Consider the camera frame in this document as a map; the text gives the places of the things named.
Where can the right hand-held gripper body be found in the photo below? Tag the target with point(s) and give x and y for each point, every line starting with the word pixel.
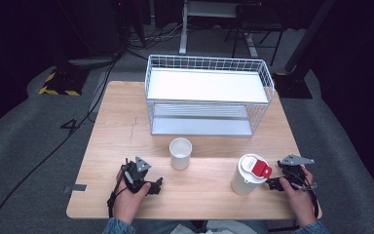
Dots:
pixel 293 170

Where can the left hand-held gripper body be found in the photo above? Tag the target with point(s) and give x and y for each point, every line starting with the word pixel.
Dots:
pixel 136 172

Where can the white tumbler with red lid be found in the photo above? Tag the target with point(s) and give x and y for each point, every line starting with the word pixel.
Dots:
pixel 245 182

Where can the white cup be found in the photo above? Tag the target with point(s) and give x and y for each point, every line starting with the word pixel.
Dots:
pixel 180 159

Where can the person's left hand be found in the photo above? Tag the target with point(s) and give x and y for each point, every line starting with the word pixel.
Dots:
pixel 126 204

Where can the person's right hand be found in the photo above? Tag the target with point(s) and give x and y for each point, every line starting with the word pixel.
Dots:
pixel 302 204

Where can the person's jeans legs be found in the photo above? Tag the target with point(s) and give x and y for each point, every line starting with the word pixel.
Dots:
pixel 152 227

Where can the grey tape strip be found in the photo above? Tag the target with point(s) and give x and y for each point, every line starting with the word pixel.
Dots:
pixel 76 188

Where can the black slanted stand with base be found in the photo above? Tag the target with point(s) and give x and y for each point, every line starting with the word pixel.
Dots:
pixel 293 85

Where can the black yellow striped stand base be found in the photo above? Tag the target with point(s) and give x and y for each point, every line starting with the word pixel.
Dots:
pixel 61 83

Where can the white desk frame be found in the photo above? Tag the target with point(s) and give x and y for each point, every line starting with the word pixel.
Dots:
pixel 183 32

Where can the black metal chair frame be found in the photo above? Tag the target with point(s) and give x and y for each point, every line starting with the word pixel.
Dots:
pixel 259 22

